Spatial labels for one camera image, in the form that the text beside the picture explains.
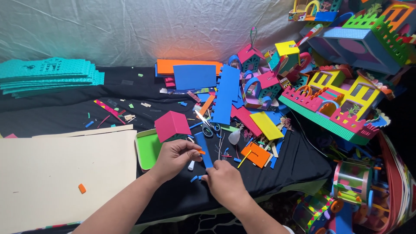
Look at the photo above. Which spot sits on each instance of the green foam tray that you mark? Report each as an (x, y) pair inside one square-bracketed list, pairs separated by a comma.
[(148, 149)]

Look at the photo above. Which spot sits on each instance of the yellow house on green base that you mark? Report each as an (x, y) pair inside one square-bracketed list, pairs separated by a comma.
[(334, 104)]

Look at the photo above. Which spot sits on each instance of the pink glitter strip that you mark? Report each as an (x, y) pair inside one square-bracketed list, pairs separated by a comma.
[(194, 96)]

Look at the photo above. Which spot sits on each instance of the orange foam sheet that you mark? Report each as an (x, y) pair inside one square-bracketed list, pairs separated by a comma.
[(165, 66)]

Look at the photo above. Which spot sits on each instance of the large cream foam sheet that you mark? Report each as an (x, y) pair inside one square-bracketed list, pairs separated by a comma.
[(61, 178)]

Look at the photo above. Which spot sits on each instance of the pink-roofed house with blue arches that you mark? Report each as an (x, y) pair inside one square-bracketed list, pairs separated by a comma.
[(263, 91)]

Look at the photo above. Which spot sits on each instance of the small orange foam block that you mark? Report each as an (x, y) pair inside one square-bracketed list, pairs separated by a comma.
[(82, 188)]

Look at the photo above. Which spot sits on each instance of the person's right hand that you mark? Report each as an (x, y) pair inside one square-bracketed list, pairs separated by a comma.
[(227, 187)]

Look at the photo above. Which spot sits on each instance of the curved stack of foam sheets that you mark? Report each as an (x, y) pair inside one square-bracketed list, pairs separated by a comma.
[(399, 195)]

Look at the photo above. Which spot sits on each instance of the pink patterned foam strip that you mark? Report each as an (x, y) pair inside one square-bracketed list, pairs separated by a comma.
[(109, 110)]

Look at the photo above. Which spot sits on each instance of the yellow foam piece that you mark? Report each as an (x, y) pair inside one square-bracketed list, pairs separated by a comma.
[(266, 125)]

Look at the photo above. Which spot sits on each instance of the stack of teal foam sheets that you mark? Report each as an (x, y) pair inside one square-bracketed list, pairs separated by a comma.
[(45, 74)]

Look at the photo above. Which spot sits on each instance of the black table cloth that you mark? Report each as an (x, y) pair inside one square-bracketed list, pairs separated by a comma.
[(286, 162)]

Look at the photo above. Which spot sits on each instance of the pink textured foam sheet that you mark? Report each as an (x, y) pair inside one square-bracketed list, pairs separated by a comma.
[(247, 120)]

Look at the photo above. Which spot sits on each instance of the foam house with yellow arch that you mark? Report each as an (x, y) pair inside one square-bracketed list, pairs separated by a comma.
[(312, 11)]

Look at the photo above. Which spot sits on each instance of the person's left hand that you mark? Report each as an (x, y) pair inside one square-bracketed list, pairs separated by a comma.
[(170, 161)]

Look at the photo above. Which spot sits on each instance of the small pink foam scrap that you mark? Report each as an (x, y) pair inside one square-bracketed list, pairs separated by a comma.
[(10, 136)]

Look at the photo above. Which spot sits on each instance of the colourful foam carriage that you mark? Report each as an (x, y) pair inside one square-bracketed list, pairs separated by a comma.
[(351, 191)]

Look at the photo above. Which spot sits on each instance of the pink house with hanging loop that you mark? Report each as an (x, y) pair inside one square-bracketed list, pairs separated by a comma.
[(249, 55)]

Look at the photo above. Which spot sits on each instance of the scattered foam scraps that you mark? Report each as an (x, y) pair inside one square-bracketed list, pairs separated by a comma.
[(130, 107)]

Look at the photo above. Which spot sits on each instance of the white glue stick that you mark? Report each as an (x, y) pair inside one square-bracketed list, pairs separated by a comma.
[(191, 166)]

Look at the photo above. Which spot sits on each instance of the yellow foam strip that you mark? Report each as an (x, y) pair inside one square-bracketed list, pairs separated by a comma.
[(243, 159)]

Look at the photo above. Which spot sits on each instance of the small blue foam scraps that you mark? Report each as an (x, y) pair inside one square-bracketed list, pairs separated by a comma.
[(196, 178)]

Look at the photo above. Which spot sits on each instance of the pink foam roof house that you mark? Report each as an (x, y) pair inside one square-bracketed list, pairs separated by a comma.
[(171, 124)]

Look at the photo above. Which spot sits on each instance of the yellow-roofed foam house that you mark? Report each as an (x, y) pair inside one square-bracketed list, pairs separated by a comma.
[(286, 53)]

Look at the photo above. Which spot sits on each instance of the orange foam card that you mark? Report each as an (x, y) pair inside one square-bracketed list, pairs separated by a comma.
[(256, 155)]

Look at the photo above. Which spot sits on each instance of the large blue foam house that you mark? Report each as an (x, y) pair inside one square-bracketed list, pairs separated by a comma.
[(360, 42)]

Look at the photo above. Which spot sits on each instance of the blue notched foam sheet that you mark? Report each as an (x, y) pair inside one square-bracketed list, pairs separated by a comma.
[(226, 94)]

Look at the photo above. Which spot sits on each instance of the blue foam strip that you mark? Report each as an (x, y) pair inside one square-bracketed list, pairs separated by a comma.
[(204, 146)]

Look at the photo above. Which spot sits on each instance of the thin cream foam sheet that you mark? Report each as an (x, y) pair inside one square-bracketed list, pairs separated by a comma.
[(91, 131)]

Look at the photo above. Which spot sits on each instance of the clear glue bottle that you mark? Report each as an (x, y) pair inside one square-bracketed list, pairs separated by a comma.
[(234, 136)]

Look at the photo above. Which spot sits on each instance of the white backdrop sheet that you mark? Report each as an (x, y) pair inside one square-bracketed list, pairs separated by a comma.
[(130, 29)]

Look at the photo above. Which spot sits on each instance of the blue rectangular foam sheet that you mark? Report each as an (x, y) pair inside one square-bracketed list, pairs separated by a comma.
[(195, 77)]

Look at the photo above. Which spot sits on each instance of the orange textured foam strip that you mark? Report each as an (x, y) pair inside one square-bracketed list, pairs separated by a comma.
[(206, 105)]

